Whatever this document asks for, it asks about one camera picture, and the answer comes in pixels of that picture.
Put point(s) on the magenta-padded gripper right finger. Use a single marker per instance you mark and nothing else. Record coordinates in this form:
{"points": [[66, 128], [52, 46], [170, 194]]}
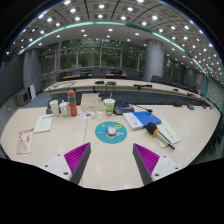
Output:
{"points": [[146, 159]]}

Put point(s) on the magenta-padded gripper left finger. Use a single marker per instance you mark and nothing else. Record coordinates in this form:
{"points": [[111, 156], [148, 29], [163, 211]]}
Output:
{"points": [[77, 157]]}

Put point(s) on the silver grey computer mouse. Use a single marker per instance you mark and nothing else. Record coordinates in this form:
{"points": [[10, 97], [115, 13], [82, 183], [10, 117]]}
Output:
{"points": [[111, 130]]}

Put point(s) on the round teal cartoon mouse pad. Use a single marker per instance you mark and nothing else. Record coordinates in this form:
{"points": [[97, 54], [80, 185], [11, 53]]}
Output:
{"points": [[101, 133]]}

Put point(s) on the blue and white book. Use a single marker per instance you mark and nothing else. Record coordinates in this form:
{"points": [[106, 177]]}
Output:
{"points": [[141, 119]]}

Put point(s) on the colourful sticker sheet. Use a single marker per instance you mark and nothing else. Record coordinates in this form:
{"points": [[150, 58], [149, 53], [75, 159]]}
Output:
{"points": [[89, 115]]}

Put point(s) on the white green-edged booklet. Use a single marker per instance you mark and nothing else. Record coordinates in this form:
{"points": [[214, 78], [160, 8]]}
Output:
{"points": [[43, 123]]}

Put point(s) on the white lidded mug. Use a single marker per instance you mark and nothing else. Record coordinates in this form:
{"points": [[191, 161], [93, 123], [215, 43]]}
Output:
{"points": [[63, 109]]}

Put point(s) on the red bottle with green band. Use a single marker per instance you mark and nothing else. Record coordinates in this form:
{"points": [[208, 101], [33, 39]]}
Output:
{"points": [[72, 103]]}

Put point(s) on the red and white leaflet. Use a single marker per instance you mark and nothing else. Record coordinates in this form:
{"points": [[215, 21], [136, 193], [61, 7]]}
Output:
{"points": [[25, 140]]}

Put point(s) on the dark grey desk microphone console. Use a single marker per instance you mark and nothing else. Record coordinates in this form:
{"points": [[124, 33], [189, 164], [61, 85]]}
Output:
{"points": [[123, 108], [48, 110]]}

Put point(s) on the white cardboard box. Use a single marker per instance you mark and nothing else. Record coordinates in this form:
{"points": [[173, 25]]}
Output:
{"points": [[91, 101]]}

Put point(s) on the green white cup with straw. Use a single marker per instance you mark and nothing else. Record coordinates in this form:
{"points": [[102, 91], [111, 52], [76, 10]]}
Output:
{"points": [[109, 106]]}

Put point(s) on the long curved conference desk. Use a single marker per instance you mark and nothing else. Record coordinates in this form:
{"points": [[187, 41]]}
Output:
{"points": [[83, 84]]}

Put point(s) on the dark office chairs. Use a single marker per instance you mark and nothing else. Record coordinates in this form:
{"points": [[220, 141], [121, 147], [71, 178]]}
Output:
{"points": [[156, 78]]}

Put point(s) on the round ceiling lights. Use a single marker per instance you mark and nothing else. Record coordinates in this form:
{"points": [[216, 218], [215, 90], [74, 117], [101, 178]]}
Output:
{"points": [[123, 18]]}

